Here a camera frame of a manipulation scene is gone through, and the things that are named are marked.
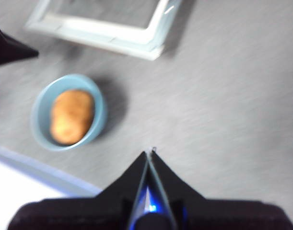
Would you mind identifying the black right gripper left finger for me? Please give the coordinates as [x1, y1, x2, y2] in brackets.
[7, 150, 150, 230]

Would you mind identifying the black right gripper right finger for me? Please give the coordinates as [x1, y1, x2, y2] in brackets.
[149, 150, 293, 230]

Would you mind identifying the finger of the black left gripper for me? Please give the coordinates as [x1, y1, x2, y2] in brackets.
[0, 19, 39, 67]

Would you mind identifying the blue ribbed bowl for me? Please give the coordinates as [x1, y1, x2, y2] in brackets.
[30, 73, 108, 152]

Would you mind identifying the brown potato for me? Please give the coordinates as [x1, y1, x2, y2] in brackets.
[49, 90, 95, 146]

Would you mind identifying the oven door with beige handle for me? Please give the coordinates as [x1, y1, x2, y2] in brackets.
[25, 0, 192, 60]

